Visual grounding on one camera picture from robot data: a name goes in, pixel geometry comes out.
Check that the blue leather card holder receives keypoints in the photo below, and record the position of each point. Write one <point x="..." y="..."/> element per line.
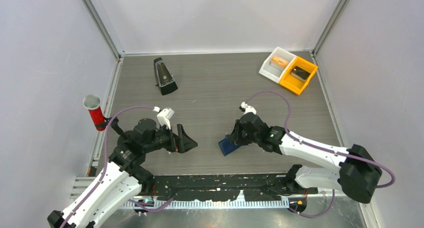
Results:
<point x="226" y="146"/>

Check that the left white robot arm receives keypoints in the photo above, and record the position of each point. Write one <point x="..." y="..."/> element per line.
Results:
<point x="122" y="177"/>

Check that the red microphone with stand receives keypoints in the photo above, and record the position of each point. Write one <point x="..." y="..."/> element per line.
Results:
<point x="93" y="104"/>

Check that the yellow plastic bin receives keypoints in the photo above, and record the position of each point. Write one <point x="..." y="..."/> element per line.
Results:
<point x="291" y="83"/>

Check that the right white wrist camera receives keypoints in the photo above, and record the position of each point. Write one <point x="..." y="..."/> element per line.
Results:
<point x="245" y="108"/>

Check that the white plastic bin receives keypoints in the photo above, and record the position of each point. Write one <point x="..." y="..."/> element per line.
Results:
<point x="272" y="73"/>

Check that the black box in bin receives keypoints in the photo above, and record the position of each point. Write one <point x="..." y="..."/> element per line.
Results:
<point x="300" y="74"/>

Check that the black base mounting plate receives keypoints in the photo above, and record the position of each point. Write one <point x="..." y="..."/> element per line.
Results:
<point x="222" y="188"/>

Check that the slotted aluminium rail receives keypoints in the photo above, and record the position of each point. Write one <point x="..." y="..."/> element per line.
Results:
<point x="236" y="204"/>

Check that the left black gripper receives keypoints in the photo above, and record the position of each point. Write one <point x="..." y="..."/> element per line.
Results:
<point x="175" y="144"/>

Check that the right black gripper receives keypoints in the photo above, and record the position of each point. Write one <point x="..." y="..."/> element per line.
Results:
<point x="235" y="136"/>

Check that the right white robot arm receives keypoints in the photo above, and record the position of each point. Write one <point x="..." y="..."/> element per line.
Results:
<point x="350" y="170"/>

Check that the black metronome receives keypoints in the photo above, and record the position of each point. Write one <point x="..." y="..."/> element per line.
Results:
<point x="164" y="79"/>

